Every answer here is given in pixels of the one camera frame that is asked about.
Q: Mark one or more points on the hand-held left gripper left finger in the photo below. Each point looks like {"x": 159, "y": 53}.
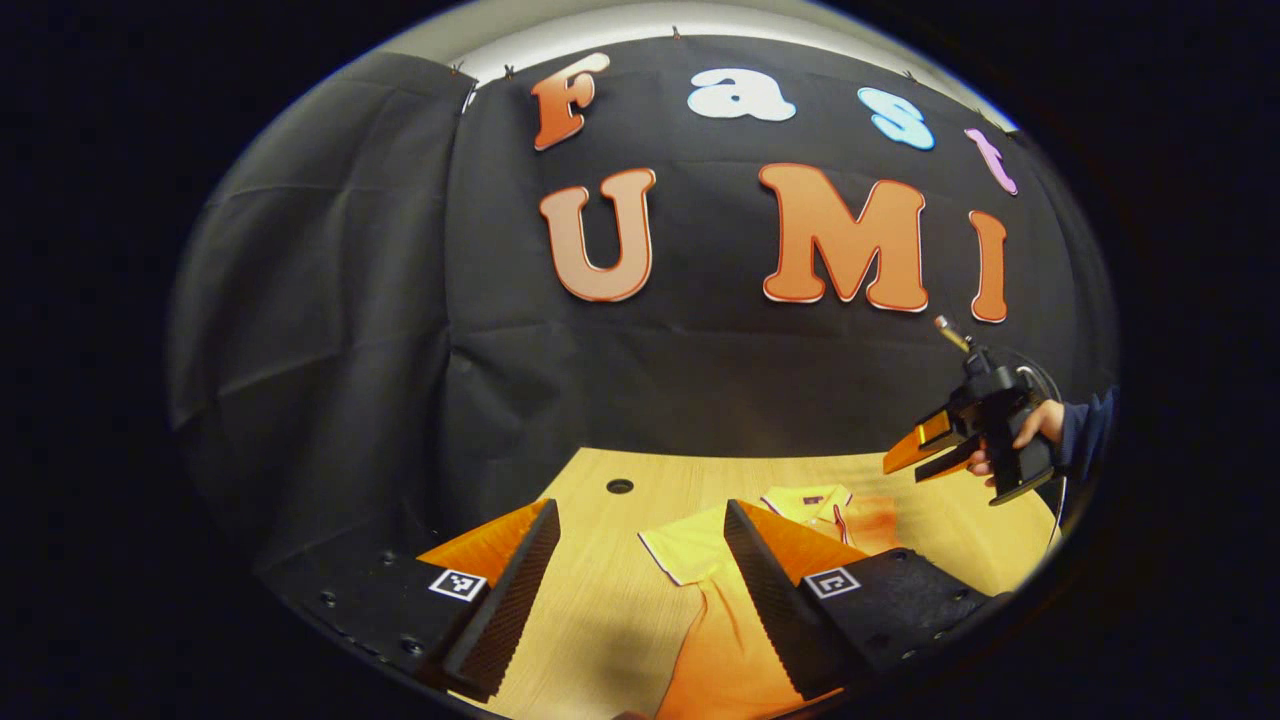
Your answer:
{"x": 515, "y": 600}

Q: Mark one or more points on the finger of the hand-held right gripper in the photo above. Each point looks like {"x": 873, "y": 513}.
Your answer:
{"x": 955, "y": 462}
{"x": 925, "y": 440}

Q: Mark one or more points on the orange T-shirt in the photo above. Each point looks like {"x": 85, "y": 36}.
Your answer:
{"x": 715, "y": 650}

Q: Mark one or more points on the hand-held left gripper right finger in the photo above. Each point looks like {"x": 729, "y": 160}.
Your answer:
{"x": 770, "y": 600}

